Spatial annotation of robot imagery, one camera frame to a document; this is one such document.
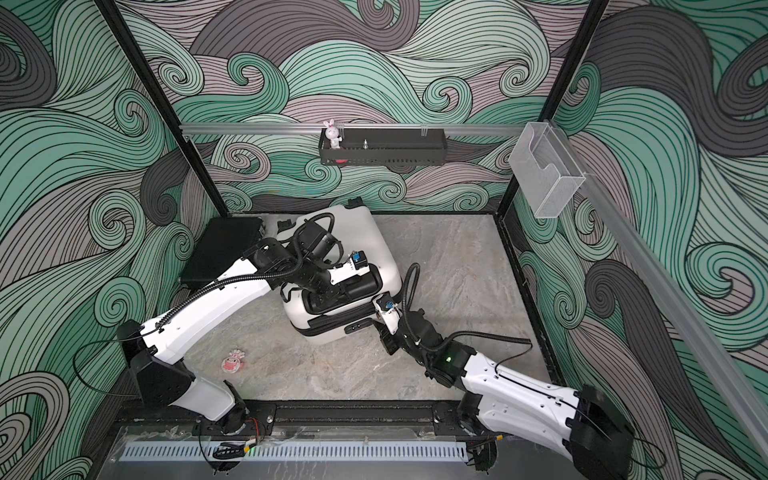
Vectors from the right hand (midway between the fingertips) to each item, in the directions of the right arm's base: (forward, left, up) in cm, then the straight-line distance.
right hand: (376, 319), depth 77 cm
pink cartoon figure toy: (-8, +40, -9) cm, 42 cm away
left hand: (+3, +7, +11) cm, 13 cm away
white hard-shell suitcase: (-1, +5, +5) cm, 7 cm away
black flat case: (+32, +56, -7) cm, 65 cm away
